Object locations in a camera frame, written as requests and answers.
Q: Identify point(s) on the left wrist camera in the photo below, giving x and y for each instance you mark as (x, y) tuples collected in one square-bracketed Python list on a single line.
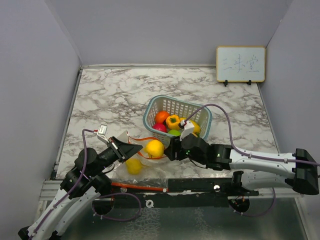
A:
[(101, 133)]

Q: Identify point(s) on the small whiteboard with stand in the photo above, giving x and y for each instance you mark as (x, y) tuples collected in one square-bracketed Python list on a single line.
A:
[(240, 64)]

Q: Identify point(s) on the orange tomato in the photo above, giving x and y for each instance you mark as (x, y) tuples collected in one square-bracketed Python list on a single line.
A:
[(161, 117)]

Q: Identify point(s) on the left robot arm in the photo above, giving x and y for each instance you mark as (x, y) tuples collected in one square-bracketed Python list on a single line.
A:
[(85, 182)]

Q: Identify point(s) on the light blue plastic basket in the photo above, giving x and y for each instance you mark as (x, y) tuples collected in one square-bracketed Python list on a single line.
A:
[(175, 107)]

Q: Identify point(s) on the yellow pear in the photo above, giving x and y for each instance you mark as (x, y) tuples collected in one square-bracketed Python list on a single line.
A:
[(133, 166)]

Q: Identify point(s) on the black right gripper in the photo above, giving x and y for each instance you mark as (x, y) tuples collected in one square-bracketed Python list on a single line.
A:
[(174, 147)]

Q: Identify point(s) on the yellow lemon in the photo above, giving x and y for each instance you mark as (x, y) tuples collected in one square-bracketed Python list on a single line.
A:
[(197, 129)]

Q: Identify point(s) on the red apple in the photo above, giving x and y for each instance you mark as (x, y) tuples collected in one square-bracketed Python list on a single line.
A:
[(160, 127)]

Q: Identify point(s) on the black mounting rail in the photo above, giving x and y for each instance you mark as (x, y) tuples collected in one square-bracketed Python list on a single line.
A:
[(177, 193)]

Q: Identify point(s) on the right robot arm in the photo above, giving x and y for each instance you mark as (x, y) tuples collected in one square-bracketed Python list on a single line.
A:
[(252, 170)]

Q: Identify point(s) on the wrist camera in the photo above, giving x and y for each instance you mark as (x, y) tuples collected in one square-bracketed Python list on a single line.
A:
[(101, 133), (187, 128)]

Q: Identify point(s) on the green lime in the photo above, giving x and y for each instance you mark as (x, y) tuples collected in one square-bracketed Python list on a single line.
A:
[(174, 132)]

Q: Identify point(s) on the clear zip top bag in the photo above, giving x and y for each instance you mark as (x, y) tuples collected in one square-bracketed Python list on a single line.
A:
[(152, 176)]

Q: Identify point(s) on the small yellow bell pepper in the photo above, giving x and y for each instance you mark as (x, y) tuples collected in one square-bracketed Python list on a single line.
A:
[(173, 122)]

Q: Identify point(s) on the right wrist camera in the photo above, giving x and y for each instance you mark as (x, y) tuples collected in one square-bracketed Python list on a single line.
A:
[(187, 128)]

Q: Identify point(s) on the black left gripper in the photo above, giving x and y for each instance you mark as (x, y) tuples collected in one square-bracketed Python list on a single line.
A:
[(123, 150)]

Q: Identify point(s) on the yellow apple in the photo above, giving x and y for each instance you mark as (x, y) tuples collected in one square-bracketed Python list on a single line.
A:
[(154, 149)]

